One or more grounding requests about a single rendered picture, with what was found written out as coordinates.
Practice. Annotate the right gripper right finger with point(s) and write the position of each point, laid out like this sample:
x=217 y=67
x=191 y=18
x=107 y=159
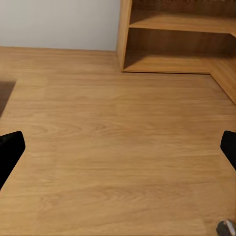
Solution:
x=228 y=146

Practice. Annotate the bookcase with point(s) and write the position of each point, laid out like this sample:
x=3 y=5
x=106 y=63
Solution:
x=217 y=51
x=162 y=35

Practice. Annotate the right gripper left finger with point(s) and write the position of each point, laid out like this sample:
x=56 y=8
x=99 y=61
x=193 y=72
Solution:
x=12 y=146

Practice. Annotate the swivel chair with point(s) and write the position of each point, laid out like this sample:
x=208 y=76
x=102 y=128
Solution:
x=226 y=228

